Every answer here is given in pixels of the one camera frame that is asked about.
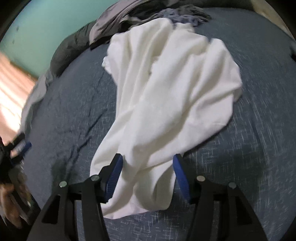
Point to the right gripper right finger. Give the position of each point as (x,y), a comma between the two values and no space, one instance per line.
(221,211)

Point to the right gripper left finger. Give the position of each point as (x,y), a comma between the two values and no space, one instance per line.
(57,219)

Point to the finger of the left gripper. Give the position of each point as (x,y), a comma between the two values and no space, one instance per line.
(20,149)

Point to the white garment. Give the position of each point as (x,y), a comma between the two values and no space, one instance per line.
(175,89)

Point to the person's left hand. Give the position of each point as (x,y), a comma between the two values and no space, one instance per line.
(14,180)

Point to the light grey blanket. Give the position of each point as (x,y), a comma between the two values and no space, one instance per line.
(35,97)

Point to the pink curtain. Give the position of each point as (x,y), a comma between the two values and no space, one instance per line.
(16,85)

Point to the dark grey rolled duvet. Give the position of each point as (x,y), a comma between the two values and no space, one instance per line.
(70,48)

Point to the grey shirt pile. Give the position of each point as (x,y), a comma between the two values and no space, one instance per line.
(111,19)

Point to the blue-grey crumpled garment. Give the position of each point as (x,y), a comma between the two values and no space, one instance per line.
(185,14)

